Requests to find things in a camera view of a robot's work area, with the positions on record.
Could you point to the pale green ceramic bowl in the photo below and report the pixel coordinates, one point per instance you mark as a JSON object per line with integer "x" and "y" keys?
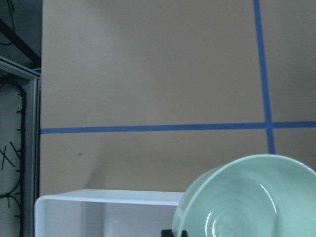
{"x": 254, "y": 196}

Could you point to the clear white plastic box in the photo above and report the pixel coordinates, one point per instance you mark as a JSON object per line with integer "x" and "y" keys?
{"x": 105, "y": 213}

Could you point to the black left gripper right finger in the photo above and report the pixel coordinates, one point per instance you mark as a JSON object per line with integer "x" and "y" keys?
{"x": 183, "y": 233}

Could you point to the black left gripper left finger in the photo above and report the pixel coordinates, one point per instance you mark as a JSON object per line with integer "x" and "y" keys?
{"x": 166, "y": 233}

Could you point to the aluminium side frame rail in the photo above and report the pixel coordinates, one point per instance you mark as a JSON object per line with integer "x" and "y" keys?
{"x": 19, "y": 148}

